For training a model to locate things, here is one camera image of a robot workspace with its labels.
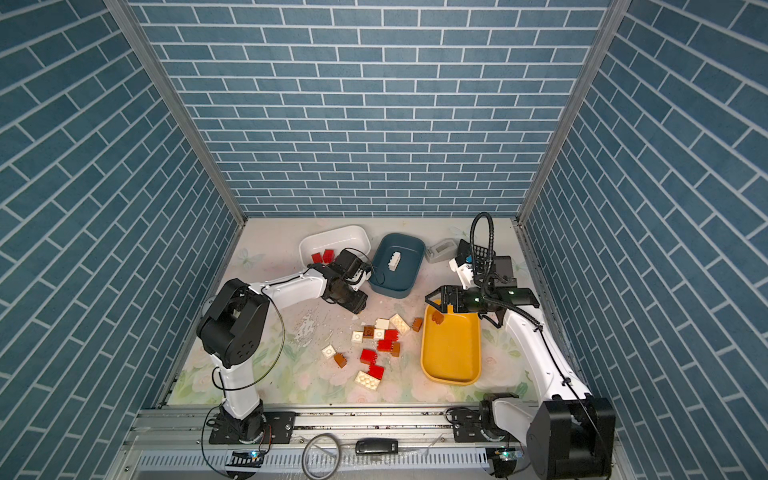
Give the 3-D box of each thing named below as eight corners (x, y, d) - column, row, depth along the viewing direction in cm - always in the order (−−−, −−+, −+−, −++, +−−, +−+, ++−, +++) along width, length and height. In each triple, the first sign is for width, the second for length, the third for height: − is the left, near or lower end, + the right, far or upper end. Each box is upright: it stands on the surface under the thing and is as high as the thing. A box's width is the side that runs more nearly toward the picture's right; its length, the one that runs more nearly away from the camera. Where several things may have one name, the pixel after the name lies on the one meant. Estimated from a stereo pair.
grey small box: (430, 264, 108) (431, 259, 105) (422, 253, 112) (423, 247, 109) (459, 253, 111) (460, 247, 109) (450, 242, 115) (451, 236, 112)
